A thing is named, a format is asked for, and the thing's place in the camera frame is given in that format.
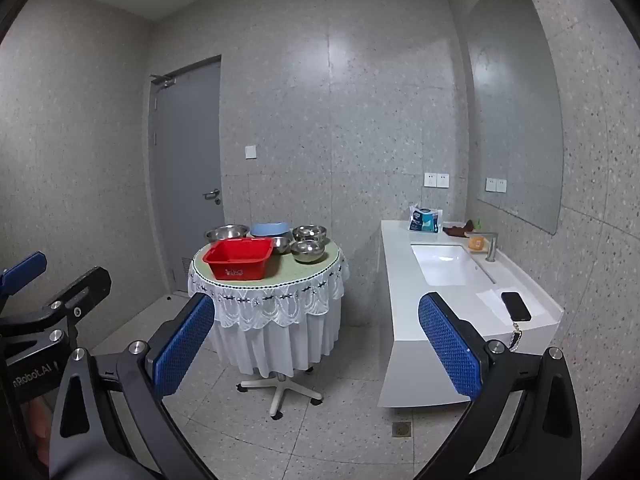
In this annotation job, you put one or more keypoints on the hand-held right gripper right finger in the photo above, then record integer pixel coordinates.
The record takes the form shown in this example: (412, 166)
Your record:
(447, 345)

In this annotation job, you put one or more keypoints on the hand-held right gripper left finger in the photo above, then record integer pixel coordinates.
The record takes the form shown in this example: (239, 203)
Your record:
(185, 345)

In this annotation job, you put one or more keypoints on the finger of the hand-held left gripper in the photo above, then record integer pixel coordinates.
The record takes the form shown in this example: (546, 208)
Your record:
(22, 267)
(87, 290)

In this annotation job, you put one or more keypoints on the red plastic basin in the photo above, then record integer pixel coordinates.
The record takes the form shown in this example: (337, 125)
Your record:
(237, 257)

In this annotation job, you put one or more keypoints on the large steel bowl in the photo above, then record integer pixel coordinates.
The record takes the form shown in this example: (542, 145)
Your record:
(226, 233)

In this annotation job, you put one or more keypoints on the blue plastic bowl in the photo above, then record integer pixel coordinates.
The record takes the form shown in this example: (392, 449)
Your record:
(270, 230)

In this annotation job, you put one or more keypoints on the white paper sheet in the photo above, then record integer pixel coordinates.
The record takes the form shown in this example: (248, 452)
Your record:
(492, 300)

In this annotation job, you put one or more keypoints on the black smartphone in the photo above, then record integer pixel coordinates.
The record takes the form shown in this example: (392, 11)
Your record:
(516, 306)

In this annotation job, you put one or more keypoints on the white sink basin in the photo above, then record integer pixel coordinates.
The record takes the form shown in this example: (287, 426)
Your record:
(450, 265)

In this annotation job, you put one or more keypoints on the door vent grille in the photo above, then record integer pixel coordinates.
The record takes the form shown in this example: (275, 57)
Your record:
(186, 264)

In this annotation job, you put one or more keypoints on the white washbasin counter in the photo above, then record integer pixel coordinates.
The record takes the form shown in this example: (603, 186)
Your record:
(400, 270)

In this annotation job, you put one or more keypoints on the metal floor drain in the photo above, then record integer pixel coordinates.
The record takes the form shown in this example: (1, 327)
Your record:
(402, 428)

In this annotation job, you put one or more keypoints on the white wheeled table base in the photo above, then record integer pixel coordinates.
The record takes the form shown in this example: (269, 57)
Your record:
(277, 390)

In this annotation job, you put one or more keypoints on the orange cup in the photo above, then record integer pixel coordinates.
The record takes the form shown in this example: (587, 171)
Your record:
(476, 243)

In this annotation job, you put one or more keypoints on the metal faucet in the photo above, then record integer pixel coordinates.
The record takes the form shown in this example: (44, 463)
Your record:
(491, 247)

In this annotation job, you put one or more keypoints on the brown cloth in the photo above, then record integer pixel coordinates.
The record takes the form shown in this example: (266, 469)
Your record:
(457, 230)

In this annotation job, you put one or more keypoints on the blue tissue pack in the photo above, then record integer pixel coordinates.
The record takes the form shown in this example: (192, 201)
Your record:
(424, 220)

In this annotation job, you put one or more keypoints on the round table with green cloth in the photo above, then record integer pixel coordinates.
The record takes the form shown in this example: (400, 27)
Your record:
(300, 272)

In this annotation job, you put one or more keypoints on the grey door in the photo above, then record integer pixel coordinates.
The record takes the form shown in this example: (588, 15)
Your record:
(185, 160)

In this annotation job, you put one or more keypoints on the metal door closer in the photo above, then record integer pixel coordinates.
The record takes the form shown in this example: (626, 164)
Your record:
(162, 79)

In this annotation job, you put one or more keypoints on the white wall socket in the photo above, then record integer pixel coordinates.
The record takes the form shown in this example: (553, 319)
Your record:
(442, 180)
(430, 180)

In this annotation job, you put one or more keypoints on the white light switch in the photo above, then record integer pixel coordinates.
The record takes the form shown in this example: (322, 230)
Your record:
(251, 151)

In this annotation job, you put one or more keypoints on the wall mirror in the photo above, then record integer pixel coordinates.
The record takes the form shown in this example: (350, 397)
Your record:
(515, 135)

